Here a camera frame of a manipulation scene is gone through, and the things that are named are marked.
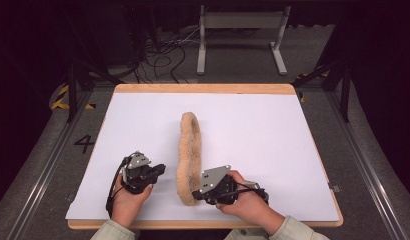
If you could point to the white work board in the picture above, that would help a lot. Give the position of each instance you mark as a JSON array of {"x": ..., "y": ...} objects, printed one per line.
[{"x": 259, "y": 133}]

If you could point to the grey metal stand frame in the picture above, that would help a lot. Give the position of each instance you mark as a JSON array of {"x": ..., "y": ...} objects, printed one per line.
[{"x": 243, "y": 20}]

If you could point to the aluminium floor rail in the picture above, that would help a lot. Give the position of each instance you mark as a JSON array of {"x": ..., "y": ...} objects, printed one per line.
[
  {"x": 43, "y": 173},
  {"x": 369, "y": 173}
]

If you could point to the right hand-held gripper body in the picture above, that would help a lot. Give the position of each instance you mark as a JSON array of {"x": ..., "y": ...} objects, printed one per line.
[{"x": 213, "y": 180}]

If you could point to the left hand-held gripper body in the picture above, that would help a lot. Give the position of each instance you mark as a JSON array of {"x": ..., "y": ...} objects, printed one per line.
[{"x": 138, "y": 160}]

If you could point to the person's beige jacket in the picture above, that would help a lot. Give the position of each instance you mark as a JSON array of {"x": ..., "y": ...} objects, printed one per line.
[{"x": 249, "y": 234}]

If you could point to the grey table clip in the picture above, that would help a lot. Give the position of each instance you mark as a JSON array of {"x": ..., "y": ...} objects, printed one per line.
[
  {"x": 70, "y": 197},
  {"x": 335, "y": 187}
]

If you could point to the person's left hand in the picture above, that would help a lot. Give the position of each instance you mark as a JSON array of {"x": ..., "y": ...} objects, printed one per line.
[{"x": 126, "y": 206}]

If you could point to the person's right hand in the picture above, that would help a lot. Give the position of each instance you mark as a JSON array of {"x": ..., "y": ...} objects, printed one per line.
[{"x": 251, "y": 206}]

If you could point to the black metal stand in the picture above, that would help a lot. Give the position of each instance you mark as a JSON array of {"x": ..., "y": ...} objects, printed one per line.
[
  {"x": 72, "y": 86},
  {"x": 344, "y": 93}
]

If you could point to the tan fleece earmuffs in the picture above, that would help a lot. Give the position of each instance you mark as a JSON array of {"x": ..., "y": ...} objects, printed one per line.
[{"x": 189, "y": 150}]

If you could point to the yellow black hazard tape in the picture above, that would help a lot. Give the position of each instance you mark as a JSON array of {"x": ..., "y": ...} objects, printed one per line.
[
  {"x": 61, "y": 100},
  {"x": 302, "y": 97}
]

